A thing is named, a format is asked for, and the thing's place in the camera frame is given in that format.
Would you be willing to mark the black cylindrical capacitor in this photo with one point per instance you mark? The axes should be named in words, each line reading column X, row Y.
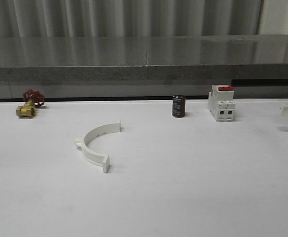
column 178, row 106

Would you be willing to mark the grey stone ledge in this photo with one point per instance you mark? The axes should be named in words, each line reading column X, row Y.
column 88, row 60

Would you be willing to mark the white circuit breaker red switch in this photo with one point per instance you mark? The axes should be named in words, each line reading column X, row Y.
column 220, row 102

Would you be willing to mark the brass valve red handwheel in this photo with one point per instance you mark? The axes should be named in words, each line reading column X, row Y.
column 33, row 99

